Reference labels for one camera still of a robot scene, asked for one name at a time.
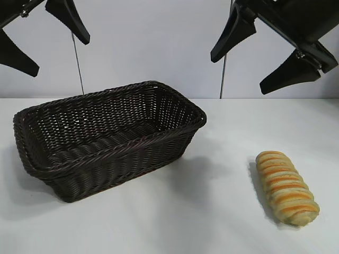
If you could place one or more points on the thin metal rod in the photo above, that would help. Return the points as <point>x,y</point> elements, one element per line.
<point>223,76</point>
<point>78,66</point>

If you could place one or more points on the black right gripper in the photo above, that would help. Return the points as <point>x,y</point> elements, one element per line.
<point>299,18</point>

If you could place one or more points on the long striped bread loaf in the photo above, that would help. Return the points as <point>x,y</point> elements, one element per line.
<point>284,182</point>

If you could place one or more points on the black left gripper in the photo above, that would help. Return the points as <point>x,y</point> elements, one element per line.
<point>16,10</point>

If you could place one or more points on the dark brown woven basket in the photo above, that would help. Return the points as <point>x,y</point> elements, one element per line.
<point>111,148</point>

